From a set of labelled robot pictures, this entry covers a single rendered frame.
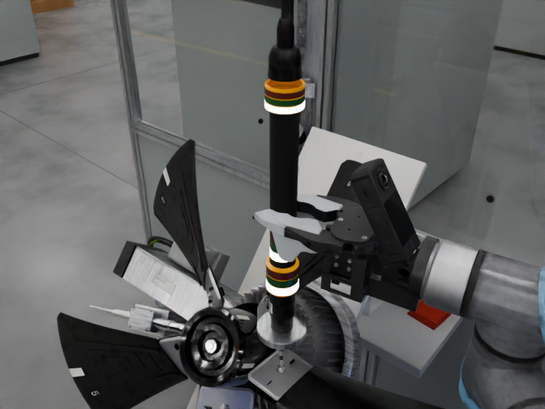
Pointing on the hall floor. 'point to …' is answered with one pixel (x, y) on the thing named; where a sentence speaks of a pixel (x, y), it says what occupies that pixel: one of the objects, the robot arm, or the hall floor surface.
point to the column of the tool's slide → (311, 45)
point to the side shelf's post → (369, 368)
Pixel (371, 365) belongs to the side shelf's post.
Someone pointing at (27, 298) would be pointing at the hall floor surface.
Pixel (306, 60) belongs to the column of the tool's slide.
